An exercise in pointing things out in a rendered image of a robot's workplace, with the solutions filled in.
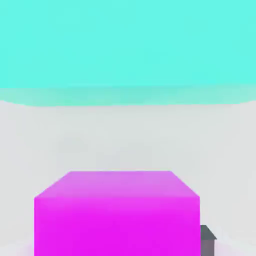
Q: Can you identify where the small magenta cube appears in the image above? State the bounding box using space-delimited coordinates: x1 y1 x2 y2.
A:
33 170 201 256

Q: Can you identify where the large cyan box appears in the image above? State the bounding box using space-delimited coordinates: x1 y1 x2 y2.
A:
0 0 256 107

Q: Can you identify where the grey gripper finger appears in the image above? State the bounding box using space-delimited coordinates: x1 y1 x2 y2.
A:
200 224 218 256

